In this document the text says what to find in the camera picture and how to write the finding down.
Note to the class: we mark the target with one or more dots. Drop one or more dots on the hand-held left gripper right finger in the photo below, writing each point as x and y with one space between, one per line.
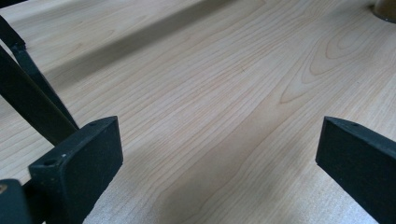
358 168

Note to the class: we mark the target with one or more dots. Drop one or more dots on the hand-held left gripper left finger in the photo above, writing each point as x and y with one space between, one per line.
77 168

